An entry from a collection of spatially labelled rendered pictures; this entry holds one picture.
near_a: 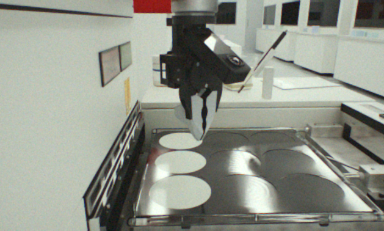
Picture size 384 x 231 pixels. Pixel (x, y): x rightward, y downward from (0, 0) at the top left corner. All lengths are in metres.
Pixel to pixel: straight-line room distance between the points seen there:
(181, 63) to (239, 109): 0.35
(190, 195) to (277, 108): 0.41
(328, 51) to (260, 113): 6.39
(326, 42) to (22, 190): 7.00
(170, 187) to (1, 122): 0.34
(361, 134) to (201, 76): 0.46
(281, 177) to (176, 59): 0.28
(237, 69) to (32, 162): 0.28
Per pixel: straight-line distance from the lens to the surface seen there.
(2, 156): 0.22
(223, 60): 0.43
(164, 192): 0.50
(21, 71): 0.24
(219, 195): 0.49
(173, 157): 0.61
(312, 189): 0.54
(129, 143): 0.58
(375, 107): 0.88
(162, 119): 0.79
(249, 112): 0.80
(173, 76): 0.51
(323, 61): 7.16
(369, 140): 0.78
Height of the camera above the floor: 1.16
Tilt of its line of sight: 18 degrees down
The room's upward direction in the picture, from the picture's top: straight up
